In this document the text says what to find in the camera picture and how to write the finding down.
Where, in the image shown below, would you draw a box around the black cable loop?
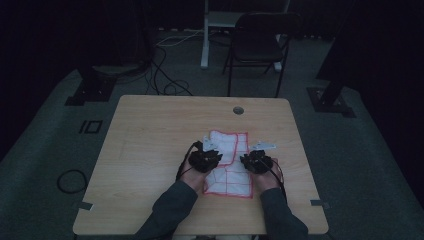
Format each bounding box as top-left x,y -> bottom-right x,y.
56,168 -> 90,195

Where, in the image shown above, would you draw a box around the person's left hand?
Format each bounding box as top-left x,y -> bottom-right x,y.
179,160 -> 210,194

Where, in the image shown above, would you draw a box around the white cloth with pink edge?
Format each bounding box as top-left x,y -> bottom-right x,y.
202,129 -> 255,200

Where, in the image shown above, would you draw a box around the person's right hand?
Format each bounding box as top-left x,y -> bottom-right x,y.
254,165 -> 285,195

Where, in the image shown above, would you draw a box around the white desk frame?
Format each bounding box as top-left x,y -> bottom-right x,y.
199,0 -> 292,73

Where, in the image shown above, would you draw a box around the black folding chair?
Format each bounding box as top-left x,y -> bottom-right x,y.
222,12 -> 303,99

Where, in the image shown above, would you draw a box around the right hand-held gripper cable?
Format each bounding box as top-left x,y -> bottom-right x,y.
265,157 -> 288,203

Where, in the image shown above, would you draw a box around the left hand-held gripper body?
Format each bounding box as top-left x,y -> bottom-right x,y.
189,131 -> 224,174

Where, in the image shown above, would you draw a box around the black metal stand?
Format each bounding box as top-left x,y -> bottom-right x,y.
64,64 -> 118,107
306,0 -> 358,119

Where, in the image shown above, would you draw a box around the black floor cables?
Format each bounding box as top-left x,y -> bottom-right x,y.
145,45 -> 195,97

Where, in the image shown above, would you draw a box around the white floor cable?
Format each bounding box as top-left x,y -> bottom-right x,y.
155,29 -> 205,48

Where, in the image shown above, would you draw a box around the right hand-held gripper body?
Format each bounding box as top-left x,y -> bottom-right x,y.
239,140 -> 278,175

